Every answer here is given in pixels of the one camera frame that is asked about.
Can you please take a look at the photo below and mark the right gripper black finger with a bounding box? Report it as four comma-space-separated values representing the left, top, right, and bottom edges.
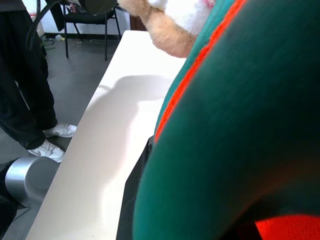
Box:
116, 135, 157, 240

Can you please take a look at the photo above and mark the green and orange backpack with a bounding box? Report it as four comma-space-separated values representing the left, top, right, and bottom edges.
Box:
131, 0, 320, 240

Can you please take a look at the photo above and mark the white sneaker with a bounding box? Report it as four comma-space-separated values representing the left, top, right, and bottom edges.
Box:
42, 122, 78, 139
27, 139, 66, 164

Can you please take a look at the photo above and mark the silver robot body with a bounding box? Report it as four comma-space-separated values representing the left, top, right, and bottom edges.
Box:
0, 156, 60, 240

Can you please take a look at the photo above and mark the person in black trousers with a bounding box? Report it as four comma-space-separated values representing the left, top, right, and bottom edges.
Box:
0, 0, 59, 151

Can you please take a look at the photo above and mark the beige plush toy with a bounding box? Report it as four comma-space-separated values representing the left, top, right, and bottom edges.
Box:
116, 0, 214, 59

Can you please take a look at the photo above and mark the brown cabinet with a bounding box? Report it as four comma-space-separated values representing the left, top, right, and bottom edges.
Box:
129, 13, 149, 32

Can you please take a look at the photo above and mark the black chair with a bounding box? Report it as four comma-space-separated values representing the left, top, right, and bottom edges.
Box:
61, 0, 122, 61

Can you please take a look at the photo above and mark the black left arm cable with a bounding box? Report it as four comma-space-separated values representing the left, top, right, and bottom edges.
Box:
26, 0, 63, 51

